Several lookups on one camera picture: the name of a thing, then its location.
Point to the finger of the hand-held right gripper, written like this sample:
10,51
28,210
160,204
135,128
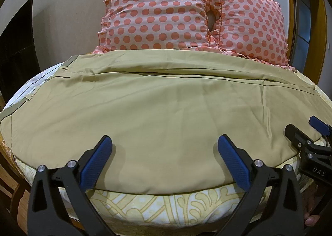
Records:
318,124
294,133

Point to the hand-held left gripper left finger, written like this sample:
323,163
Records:
96,158

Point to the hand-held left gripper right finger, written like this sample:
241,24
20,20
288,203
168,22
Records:
233,159

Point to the olive green blanket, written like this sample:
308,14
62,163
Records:
160,111

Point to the person's right hand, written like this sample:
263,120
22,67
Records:
312,221

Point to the yellow patterned bed sheet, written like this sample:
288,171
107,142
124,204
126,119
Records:
160,206

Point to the dark wooden door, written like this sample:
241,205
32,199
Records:
15,52

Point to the large polka dot pillow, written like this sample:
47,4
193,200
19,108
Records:
158,10

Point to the wooden bed frame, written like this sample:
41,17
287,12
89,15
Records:
18,199

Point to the wooden window frame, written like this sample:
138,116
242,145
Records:
315,18

